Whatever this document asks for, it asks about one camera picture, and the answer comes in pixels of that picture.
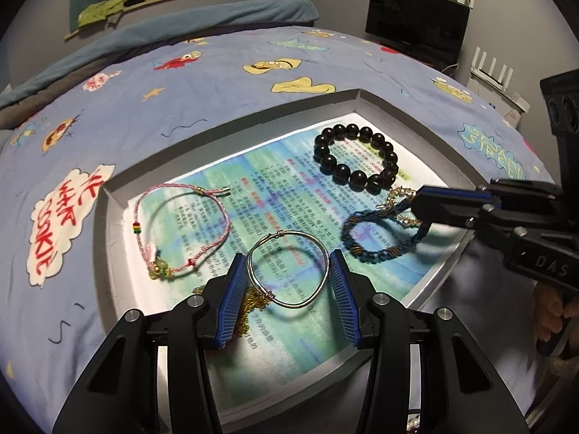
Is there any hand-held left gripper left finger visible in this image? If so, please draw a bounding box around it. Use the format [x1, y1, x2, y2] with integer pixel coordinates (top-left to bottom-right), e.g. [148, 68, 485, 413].
[52, 251, 249, 434]

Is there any blue cartoon printed bed sheet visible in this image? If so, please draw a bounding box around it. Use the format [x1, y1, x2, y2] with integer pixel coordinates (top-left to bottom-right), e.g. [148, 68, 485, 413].
[0, 25, 557, 434]

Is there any blue green printed paper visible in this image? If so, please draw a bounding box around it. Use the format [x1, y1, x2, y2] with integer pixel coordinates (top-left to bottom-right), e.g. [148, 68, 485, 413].
[122, 120, 471, 417]

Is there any silver wire bangle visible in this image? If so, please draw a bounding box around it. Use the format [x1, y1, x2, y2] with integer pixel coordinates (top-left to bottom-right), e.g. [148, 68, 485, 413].
[245, 231, 329, 310]

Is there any blue beaded bracelet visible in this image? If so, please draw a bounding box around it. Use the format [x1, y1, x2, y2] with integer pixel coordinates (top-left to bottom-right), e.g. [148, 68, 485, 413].
[340, 199, 428, 263]

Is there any pink cord bracelet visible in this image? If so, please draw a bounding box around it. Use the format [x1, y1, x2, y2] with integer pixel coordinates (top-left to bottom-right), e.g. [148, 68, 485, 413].
[132, 183, 233, 281]

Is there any white router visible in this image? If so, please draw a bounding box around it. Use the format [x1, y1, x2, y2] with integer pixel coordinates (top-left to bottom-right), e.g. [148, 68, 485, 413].
[469, 46, 514, 91]

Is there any white box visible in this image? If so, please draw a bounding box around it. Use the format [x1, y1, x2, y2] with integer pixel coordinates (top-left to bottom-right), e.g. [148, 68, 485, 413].
[466, 77, 531, 114]

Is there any grey cardboard box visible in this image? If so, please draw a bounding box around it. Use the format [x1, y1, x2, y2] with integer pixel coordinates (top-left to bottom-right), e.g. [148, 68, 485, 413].
[93, 87, 487, 430]

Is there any wooden window shelf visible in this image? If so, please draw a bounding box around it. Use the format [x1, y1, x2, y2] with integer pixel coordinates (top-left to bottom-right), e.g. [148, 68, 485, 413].
[64, 0, 242, 41]

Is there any gold chain necklace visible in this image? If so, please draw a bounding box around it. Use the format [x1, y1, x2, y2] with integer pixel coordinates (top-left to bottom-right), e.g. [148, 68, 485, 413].
[192, 285, 272, 340]

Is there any person's right hand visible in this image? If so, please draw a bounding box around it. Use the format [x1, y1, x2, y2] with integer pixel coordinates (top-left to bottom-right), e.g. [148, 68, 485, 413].
[533, 282, 579, 349]

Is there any gold link bracelet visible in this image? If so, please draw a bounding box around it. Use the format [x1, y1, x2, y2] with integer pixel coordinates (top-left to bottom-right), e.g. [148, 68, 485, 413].
[377, 185, 423, 229]

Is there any green cloth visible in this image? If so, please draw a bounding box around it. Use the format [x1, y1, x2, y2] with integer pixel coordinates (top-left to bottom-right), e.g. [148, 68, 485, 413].
[76, 0, 143, 28]

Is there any teal blanket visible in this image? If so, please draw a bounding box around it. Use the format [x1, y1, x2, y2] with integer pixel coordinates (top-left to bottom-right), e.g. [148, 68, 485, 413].
[0, 0, 320, 109]

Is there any large black bead bracelet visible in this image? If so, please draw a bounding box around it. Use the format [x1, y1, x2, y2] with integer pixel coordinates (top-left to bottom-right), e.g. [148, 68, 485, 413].
[313, 123, 400, 194]

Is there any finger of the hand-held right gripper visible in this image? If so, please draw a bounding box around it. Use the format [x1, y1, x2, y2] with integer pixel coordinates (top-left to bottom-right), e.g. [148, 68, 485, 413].
[411, 195, 550, 258]
[415, 178, 566, 212]

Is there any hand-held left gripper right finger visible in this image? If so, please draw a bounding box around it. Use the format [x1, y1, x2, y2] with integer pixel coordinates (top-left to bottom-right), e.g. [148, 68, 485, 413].
[329, 248, 530, 434]

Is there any black monitor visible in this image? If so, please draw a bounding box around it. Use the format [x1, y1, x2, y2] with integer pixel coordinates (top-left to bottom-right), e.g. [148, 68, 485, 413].
[365, 0, 470, 61]

